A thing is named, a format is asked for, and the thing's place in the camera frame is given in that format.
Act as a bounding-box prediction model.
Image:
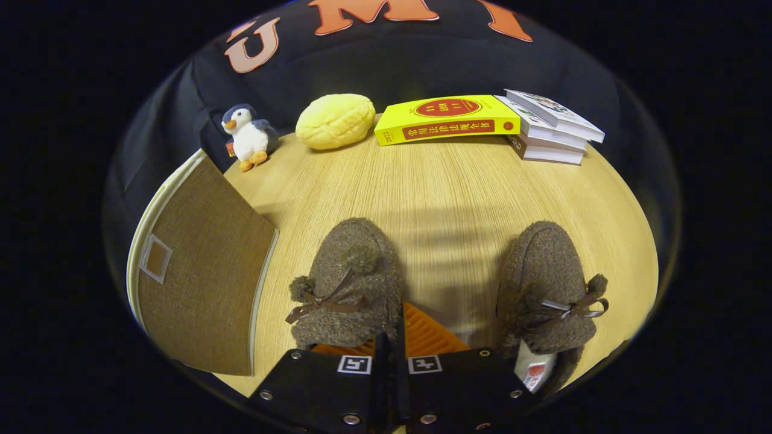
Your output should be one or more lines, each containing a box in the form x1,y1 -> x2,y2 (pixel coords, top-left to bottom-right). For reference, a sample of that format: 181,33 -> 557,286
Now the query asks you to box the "white book with illustrated cover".
504,89 -> 606,144

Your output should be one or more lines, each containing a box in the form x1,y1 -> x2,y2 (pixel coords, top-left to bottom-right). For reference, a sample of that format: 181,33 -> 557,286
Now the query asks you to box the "brown fabric storage box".
125,149 -> 280,377

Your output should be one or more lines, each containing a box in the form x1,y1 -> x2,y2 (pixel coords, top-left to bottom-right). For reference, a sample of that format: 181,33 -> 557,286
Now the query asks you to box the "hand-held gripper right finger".
395,301 -> 543,434

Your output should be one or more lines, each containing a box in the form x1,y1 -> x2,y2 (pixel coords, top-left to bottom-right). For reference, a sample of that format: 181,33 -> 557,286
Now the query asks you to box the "yellow bun plush toy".
295,93 -> 376,151

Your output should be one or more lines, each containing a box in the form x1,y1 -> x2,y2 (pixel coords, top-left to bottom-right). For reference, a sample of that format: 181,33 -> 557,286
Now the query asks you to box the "yellow book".
374,95 -> 522,146

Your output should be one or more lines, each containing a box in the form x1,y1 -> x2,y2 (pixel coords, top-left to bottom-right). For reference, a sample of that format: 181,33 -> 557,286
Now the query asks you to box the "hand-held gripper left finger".
247,333 -> 391,434

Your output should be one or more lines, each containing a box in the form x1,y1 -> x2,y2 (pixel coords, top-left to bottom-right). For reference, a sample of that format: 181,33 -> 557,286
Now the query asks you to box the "brown fuzzy shoe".
285,217 -> 403,351
495,220 -> 610,395

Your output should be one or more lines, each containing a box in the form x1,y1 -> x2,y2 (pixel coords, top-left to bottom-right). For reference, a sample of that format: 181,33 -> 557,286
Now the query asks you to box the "penguin plush toy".
221,103 -> 279,173

